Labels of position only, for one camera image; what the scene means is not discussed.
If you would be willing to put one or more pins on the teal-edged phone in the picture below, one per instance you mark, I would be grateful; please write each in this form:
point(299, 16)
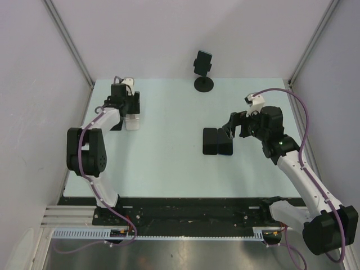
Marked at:
point(202, 64)

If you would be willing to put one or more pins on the left aluminium corner post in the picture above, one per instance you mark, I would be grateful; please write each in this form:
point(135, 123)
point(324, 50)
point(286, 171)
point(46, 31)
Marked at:
point(69, 43)

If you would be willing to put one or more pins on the aluminium corner post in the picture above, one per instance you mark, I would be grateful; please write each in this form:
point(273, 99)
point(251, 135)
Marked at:
point(69, 43)
point(315, 38)

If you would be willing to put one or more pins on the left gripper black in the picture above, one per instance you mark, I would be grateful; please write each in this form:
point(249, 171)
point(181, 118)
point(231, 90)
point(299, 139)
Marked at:
point(135, 108)

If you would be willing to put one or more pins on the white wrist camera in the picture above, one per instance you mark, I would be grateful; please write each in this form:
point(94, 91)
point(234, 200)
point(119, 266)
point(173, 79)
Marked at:
point(255, 102)
point(128, 81)

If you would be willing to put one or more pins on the white phone stand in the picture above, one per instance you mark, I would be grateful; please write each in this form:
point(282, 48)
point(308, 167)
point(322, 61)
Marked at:
point(132, 122)

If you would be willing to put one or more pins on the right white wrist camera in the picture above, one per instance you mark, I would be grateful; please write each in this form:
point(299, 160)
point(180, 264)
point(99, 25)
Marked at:
point(255, 102)

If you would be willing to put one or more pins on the aluminium frame rail front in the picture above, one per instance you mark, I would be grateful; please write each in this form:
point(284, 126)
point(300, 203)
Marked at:
point(68, 216)

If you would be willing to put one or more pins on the black folding phone stand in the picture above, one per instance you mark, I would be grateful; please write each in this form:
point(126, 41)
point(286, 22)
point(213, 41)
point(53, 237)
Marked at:
point(118, 127)

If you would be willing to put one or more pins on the right aluminium corner post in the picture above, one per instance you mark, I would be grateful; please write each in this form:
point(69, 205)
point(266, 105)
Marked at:
point(315, 38)

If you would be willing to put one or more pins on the blue-edged black phone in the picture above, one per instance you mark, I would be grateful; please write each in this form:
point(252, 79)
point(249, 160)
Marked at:
point(225, 145)

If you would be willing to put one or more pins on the black pole phone stand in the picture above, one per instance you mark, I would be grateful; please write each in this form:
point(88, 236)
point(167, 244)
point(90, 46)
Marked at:
point(203, 84)

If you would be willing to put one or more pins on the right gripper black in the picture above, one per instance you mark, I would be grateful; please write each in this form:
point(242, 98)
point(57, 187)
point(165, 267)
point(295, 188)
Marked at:
point(238, 118)

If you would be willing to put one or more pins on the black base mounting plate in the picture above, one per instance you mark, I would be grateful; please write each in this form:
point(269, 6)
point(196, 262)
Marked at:
point(189, 217)

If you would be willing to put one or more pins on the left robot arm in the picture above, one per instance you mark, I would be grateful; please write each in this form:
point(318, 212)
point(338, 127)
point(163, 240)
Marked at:
point(85, 147)

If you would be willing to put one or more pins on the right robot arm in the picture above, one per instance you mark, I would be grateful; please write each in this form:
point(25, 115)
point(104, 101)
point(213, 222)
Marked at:
point(327, 224)

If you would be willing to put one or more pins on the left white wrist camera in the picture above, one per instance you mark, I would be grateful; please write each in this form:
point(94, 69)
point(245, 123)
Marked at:
point(128, 81)

